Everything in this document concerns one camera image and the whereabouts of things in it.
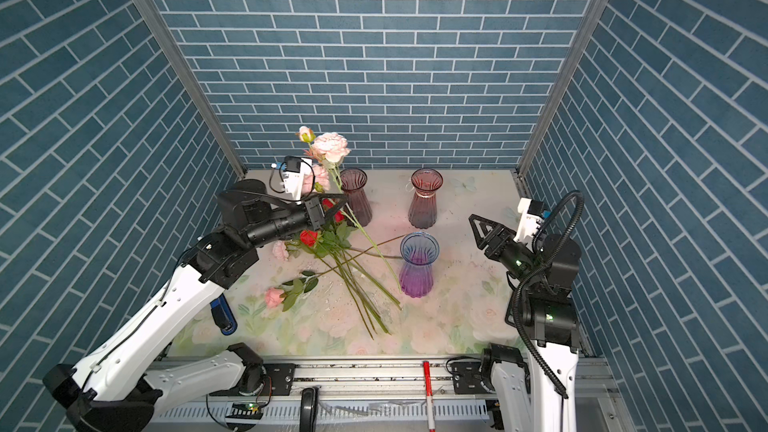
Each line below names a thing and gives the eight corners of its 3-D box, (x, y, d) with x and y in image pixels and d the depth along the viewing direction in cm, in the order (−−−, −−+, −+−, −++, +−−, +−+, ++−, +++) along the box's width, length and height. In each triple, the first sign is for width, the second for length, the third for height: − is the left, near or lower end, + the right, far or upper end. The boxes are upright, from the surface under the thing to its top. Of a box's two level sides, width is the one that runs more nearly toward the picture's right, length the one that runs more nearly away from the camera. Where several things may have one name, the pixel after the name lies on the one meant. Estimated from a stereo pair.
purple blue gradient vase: (399, 299, 89) (400, 265, 72) (399, 268, 96) (400, 231, 79) (432, 299, 89) (441, 265, 73) (430, 268, 96) (437, 231, 79)
